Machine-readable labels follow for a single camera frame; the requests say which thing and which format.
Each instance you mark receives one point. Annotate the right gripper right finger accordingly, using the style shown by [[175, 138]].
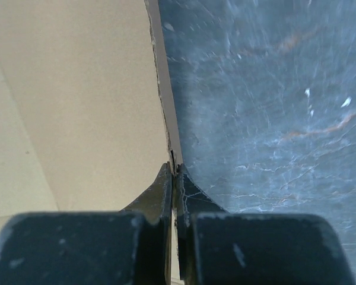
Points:
[[218, 247]]

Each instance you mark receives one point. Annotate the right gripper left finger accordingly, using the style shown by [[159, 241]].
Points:
[[129, 246]]

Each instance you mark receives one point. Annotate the cardboard box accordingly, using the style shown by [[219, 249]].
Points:
[[82, 89]]

